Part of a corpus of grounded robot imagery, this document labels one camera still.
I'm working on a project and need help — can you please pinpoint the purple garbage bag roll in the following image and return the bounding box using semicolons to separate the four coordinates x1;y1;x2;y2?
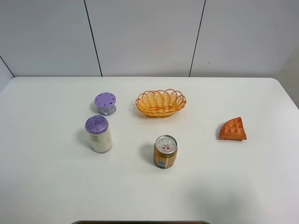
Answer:
85;115;113;154

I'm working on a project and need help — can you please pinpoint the purple lidded air freshener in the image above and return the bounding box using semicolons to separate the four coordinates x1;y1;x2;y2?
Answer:
94;92;116;116

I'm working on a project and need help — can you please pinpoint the orange waffle slice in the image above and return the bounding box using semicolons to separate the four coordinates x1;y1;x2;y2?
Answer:
220;117;247;141

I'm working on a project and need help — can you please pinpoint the orange woven oval basket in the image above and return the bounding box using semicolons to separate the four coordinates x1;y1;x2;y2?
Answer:
135;89;186;118

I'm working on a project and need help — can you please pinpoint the orange beverage can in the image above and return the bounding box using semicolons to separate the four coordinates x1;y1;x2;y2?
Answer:
154;135;178;169

